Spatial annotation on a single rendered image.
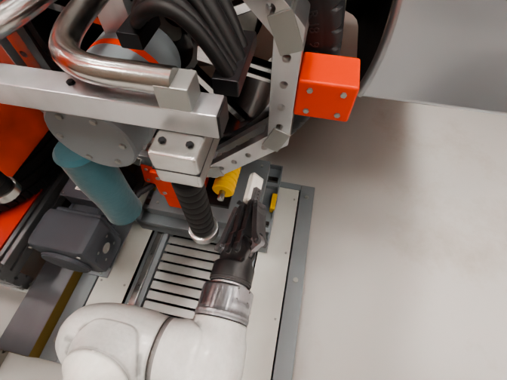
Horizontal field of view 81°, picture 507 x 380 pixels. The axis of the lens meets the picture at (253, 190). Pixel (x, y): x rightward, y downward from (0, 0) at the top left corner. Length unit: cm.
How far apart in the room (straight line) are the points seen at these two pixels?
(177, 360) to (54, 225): 63
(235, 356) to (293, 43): 44
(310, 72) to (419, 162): 126
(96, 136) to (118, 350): 30
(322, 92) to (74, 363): 51
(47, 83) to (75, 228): 65
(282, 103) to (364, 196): 101
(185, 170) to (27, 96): 17
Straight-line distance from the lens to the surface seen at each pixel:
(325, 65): 51
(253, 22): 74
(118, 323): 52
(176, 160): 29
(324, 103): 49
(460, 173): 174
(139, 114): 31
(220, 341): 49
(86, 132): 47
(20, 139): 101
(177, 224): 117
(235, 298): 50
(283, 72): 47
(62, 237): 98
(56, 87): 36
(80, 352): 51
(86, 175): 65
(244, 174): 115
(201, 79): 65
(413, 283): 136
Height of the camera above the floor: 117
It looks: 58 degrees down
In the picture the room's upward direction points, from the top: straight up
